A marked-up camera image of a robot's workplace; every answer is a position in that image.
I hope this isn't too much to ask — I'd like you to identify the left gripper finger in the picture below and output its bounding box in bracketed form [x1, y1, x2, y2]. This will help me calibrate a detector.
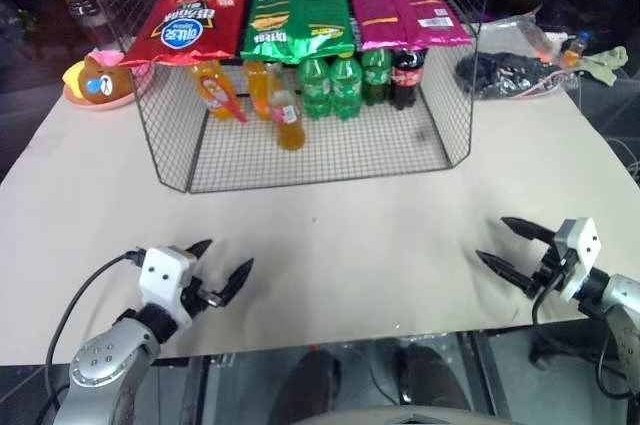
[218, 257, 256, 308]
[187, 239, 214, 261]

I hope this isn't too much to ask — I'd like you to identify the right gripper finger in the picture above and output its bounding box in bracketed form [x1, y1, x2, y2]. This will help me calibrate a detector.
[500, 216, 555, 247]
[474, 250, 532, 291]

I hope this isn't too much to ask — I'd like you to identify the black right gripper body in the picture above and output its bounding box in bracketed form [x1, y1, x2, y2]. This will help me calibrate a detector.
[523, 237, 576, 299]

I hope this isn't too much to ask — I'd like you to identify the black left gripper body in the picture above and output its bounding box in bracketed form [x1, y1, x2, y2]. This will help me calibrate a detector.
[179, 268, 225, 318]

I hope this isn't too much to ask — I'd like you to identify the orange drink bottle pink label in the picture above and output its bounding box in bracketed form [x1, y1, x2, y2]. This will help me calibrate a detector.
[267, 63, 308, 153]

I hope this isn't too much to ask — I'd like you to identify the tilted orange soda bottle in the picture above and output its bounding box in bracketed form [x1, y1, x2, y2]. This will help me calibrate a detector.
[189, 58, 250, 124]

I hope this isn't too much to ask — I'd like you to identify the orange soda plastic bottle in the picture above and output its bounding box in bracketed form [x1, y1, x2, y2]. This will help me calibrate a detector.
[243, 58, 275, 121]

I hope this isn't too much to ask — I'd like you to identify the small orange bottle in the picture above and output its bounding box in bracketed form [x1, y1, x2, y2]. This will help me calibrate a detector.
[558, 31, 594, 71]

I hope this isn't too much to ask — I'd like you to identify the black cola bottle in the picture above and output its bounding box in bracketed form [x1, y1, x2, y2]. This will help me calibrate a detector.
[389, 48, 429, 112]

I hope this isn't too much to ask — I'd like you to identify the green soda bottle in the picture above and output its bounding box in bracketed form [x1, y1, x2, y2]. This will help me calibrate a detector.
[360, 48, 393, 108]
[298, 57, 335, 121]
[329, 55, 364, 122]

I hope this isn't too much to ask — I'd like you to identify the black crumpled bag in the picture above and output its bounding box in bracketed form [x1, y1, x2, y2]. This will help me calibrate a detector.
[453, 50, 554, 102]

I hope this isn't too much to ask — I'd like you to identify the green cloth glove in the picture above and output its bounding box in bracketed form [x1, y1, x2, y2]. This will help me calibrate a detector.
[581, 45, 629, 87]

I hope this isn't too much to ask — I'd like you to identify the brown bear plush toy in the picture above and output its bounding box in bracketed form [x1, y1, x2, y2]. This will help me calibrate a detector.
[61, 48, 154, 113]

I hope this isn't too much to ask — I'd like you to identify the clear plastic bag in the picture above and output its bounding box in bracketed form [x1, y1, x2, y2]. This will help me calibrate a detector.
[478, 8, 569, 69]

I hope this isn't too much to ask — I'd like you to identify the red chips bag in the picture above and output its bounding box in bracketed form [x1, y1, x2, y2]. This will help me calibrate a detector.
[118, 0, 253, 69]

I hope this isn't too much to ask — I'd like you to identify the green chips bag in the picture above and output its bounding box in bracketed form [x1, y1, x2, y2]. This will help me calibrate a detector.
[239, 0, 357, 66]

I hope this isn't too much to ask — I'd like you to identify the magenta chips bag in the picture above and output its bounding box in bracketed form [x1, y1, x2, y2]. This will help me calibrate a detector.
[345, 0, 473, 52]

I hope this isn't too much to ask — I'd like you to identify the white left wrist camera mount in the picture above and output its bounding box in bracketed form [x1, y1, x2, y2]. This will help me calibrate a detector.
[136, 245, 199, 330]

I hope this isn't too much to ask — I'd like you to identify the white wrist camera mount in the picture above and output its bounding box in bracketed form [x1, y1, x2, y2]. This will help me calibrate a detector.
[551, 216, 600, 303]
[136, 245, 199, 330]

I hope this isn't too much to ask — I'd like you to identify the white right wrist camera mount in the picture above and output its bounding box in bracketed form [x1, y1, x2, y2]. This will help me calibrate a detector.
[551, 216, 600, 303]

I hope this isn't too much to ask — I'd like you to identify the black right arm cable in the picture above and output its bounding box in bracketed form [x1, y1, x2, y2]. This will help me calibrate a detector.
[529, 253, 636, 400]

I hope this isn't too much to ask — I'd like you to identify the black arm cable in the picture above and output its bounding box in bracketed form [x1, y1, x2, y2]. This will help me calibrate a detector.
[44, 247, 147, 396]
[529, 253, 636, 400]

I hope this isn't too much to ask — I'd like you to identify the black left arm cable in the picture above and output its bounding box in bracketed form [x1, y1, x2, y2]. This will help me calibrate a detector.
[44, 247, 147, 396]

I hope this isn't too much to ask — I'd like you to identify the black wire mesh shelf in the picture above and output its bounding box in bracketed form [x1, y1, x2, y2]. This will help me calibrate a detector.
[69, 0, 499, 196]

